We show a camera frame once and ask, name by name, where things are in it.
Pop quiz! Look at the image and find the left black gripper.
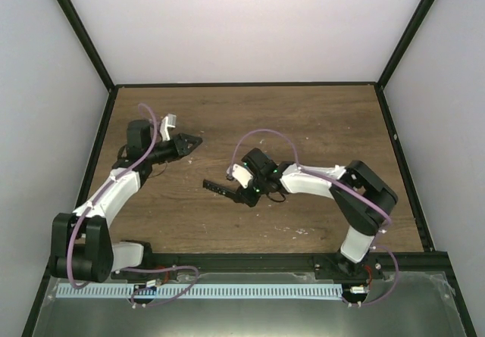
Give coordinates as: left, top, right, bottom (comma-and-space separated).
146, 134, 202, 165

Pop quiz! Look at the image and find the black remote control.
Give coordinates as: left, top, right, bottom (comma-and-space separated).
202, 179, 236, 199

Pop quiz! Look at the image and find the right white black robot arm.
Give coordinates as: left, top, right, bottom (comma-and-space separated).
227, 148, 399, 279

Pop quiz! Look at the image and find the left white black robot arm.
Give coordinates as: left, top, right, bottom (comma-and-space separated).
48, 114, 202, 287

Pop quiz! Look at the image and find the metal sheet front panel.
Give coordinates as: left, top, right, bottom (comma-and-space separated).
33, 272, 465, 336

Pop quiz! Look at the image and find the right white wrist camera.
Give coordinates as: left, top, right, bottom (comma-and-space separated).
227, 164, 253, 189

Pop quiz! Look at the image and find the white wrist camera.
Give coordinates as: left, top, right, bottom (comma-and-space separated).
158, 114, 177, 142
227, 164, 253, 189

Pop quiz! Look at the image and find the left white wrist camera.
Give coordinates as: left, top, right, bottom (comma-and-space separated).
158, 114, 177, 142

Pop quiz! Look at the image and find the light blue slotted cable duct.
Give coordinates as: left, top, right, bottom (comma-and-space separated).
55, 283, 343, 300

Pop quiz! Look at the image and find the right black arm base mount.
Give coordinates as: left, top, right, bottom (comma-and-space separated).
312, 252, 383, 283

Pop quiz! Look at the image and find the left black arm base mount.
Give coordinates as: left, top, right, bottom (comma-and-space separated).
111, 254, 179, 282

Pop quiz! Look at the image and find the black aluminium frame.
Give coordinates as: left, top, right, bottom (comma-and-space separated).
20, 0, 479, 337

